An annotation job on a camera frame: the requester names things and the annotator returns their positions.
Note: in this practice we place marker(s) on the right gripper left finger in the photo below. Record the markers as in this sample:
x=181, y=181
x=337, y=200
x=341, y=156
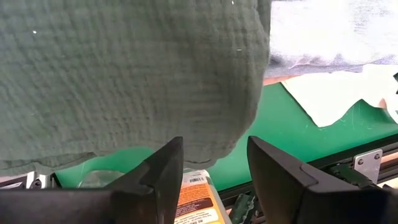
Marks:
x=93, y=208

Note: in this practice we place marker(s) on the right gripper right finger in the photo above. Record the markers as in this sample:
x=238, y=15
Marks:
x=311, y=205

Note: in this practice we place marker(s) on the dark green garment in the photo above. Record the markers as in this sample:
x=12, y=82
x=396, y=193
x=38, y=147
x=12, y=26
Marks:
x=124, y=77

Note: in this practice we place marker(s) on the light blue jeans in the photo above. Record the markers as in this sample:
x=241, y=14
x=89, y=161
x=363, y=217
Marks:
x=326, y=31

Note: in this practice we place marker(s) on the clear bottle orange label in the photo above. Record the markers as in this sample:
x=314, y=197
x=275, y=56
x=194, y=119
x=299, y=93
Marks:
x=196, y=199

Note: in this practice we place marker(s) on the white printed tote bag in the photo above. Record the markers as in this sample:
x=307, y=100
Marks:
x=335, y=93

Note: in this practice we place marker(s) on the silver frame bracket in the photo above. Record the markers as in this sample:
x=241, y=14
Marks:
x=368, y=165

